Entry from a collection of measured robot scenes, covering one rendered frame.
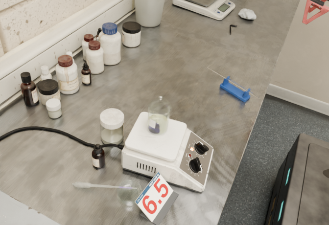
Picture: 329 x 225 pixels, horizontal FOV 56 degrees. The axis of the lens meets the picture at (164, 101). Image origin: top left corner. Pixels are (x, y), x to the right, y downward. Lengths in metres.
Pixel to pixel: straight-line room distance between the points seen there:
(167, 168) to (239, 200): 1.03
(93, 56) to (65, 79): 0.13
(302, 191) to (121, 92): 0.81
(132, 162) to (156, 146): 0.07
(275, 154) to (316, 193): 0.62
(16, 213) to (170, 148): 0.34
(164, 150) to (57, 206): 0.25
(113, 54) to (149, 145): 0.44
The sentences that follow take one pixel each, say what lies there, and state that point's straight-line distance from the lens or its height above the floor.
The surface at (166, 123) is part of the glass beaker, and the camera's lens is 0.70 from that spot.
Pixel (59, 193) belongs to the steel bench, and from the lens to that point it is 0.75.
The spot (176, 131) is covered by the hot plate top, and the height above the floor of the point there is 0.84.
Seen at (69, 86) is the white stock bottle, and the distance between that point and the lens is 0.94.
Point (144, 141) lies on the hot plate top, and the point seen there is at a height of 0.84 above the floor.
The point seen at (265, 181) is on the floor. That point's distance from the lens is 1.81.
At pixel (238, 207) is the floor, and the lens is 1.67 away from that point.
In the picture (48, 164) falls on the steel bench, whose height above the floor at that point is 0.75.
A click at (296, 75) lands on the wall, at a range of 2.27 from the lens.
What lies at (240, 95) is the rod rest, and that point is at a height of 0.76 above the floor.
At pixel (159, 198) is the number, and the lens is 0.71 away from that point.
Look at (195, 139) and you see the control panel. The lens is 0.77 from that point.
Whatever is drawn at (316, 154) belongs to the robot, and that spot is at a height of 0.37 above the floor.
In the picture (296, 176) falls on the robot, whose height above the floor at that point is 0.36.
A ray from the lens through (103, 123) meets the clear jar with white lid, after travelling 0.76.
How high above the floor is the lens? 1.37
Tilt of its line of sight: 41 degrees down
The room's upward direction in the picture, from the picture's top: 8 degrees clockwise
